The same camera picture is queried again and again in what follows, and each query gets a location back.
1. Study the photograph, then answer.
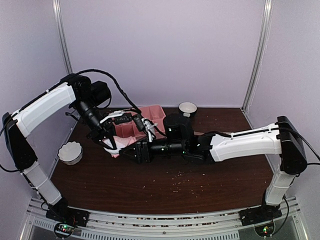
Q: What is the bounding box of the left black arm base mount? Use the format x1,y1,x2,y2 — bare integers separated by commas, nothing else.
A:
45,206,90,239

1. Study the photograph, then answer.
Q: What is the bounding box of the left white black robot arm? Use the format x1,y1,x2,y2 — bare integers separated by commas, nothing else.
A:
0,71,137,222

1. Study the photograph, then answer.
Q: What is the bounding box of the left aluminium frame post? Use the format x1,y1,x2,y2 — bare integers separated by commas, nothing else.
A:
52,0,73,74

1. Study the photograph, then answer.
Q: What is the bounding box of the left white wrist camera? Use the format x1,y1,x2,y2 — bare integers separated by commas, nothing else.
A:
99,110,133,125

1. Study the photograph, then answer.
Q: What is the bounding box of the white fluted bowl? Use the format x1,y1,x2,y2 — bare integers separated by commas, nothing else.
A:
57,141,83,166

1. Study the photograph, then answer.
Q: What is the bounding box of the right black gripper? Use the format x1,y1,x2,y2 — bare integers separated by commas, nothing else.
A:
119,136,187,165

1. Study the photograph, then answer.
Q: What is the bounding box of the pink divided organizer tray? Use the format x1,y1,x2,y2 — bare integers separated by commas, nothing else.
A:
115,105,166,139

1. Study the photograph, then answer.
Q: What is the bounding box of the aluminium frame post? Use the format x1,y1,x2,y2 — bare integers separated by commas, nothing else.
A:
242,0,273,113
52,0,73,74

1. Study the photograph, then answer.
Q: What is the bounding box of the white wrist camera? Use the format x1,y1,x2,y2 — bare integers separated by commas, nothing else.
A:
133,113,157,143
99,110,133,125

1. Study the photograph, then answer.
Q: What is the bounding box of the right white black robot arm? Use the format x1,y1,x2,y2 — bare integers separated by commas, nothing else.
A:
119,113,309,221

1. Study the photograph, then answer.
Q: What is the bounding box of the pink patterned sock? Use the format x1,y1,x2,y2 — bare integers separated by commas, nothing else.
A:
104,136,137,158

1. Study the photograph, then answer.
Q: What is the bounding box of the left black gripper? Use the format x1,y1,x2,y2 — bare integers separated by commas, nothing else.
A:
72,97,119,153

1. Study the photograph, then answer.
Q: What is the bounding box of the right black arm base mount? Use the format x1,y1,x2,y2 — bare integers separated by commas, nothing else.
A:
239,206,282,238

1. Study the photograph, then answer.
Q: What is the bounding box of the right aluminium frame post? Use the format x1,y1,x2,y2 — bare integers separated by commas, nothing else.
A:
242,0,273,113

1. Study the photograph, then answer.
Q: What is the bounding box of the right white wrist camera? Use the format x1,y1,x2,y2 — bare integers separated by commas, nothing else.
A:
133,113,157,143

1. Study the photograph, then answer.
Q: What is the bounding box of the tan brown sock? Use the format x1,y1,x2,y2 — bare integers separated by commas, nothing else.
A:
193,131,232,138

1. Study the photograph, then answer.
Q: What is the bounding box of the black white ceramic bowl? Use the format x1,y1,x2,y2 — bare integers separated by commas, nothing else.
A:
178,102,198,118

